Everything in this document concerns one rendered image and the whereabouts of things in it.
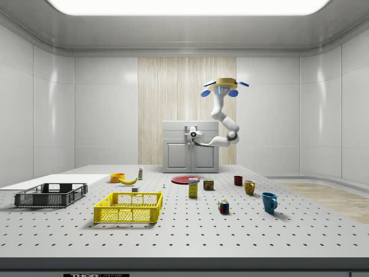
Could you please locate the white cabinet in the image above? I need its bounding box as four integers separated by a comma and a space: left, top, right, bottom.
162, 120, 220, 174

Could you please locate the red plate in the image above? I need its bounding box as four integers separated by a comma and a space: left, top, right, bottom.
171, 175, 202, 185

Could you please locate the yellow and white box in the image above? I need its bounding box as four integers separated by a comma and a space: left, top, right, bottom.
189, 178, 199, 199

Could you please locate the drone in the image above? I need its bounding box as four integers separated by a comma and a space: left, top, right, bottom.
201, 77, 251, 98

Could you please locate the yellow mug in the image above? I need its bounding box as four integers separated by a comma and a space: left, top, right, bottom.
243, 179, 256, 196

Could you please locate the yellow basket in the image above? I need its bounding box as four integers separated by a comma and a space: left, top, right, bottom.
93, 192, 164, 224

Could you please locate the blue mug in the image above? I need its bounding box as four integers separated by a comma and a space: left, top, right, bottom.
261, 192, 278, 215

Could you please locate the dark grey basket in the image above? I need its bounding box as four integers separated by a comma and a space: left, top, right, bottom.
14, 182, 89, 209

